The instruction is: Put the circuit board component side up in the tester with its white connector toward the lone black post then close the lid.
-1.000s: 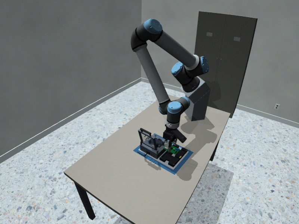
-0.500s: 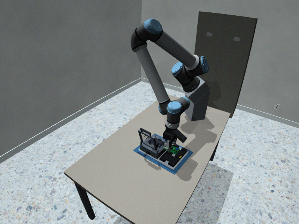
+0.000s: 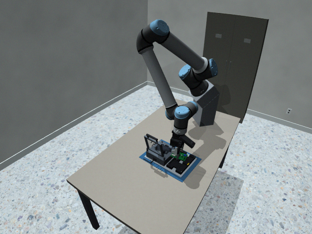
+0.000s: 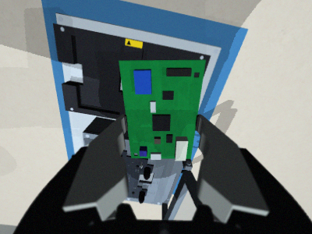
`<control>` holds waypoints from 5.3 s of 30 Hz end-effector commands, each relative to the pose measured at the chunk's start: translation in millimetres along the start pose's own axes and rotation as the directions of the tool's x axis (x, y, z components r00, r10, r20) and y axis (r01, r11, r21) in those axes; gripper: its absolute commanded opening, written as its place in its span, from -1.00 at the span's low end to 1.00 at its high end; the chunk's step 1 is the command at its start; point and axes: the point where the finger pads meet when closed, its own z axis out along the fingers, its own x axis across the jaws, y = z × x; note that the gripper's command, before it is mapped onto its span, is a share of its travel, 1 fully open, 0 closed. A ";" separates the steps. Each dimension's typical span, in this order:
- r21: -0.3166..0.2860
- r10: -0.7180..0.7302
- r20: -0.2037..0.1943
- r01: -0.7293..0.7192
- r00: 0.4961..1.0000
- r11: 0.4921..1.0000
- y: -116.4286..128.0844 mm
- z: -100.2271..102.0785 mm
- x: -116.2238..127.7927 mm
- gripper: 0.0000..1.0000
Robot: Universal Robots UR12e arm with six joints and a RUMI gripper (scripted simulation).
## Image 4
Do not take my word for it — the green circuit board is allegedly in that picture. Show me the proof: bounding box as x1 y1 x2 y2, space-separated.
119 60 206 161

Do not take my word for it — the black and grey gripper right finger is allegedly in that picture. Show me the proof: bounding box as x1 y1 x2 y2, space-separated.
196 114 312 234

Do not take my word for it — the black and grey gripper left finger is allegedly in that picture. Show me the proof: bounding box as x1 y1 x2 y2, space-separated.
13 114 129 234

